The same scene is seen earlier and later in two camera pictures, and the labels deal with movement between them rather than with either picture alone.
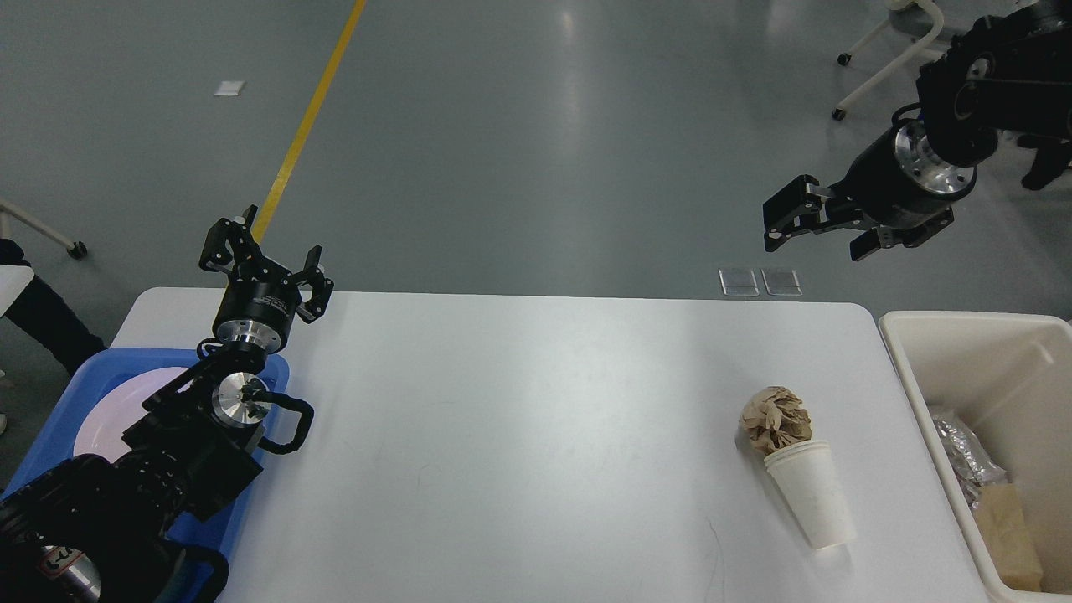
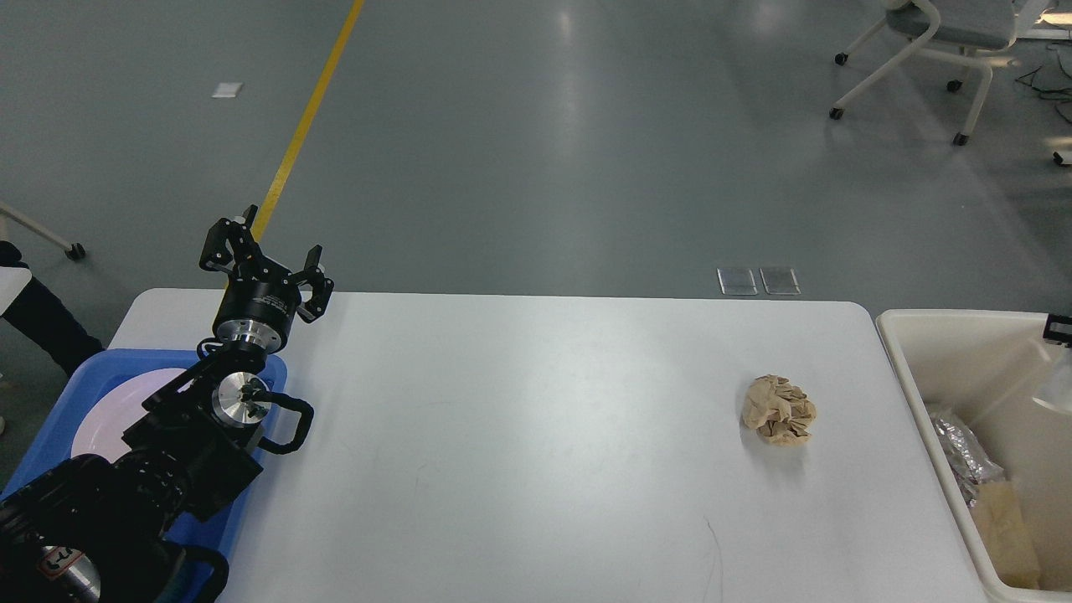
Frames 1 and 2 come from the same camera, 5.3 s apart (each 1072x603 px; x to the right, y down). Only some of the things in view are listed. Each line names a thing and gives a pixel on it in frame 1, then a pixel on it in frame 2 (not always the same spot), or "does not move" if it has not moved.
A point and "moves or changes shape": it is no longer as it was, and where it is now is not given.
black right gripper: x=898 y=183 to x=1059 y=329
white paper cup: x=808 y=475 to x=1056 y=389
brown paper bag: x=1016 y=557 does not move
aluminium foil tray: x=970 y=463 does not move
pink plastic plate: x=117 y=405 does not move
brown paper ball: x=774 y=418 moves or changes shape
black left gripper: x=259 y=301 does not move
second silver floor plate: x=781 y=282 does not move
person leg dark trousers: x=44 y=316 does not move
